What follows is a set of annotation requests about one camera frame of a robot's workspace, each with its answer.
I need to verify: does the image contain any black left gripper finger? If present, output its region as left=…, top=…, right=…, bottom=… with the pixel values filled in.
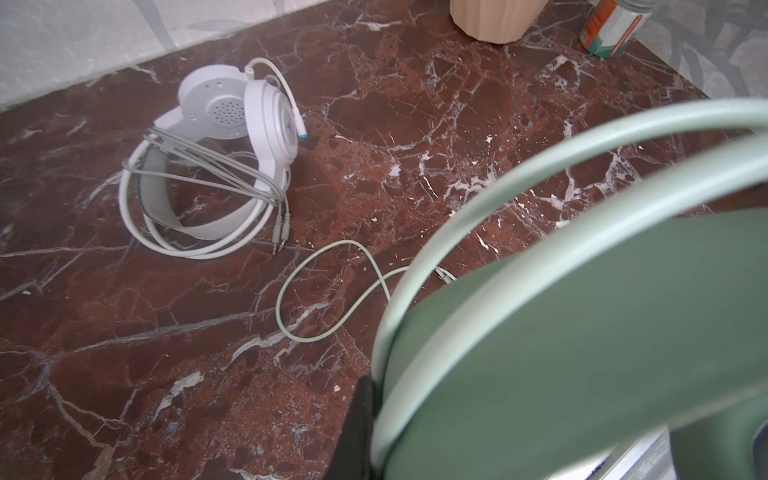
left=324, top=376, right=376, bottom=480

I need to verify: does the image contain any white over-ear headphones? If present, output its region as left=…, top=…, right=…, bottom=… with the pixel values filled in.
left=118, top=57, right=308, bottom=260

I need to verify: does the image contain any mint green over-ear headphones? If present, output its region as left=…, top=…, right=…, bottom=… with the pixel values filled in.
left=364, top=98, right=767, bottom=479

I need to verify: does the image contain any potted plant beige pot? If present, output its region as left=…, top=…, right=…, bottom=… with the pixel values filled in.
left=450, top=0, right=548, bottom=44

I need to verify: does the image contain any small green white tin can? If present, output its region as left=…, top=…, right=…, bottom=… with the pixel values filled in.
left=579, top=0, right=661, bottom=58

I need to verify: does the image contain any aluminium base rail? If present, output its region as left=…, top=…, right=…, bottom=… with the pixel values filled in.
left=547, top=428, right=678, bottom=480

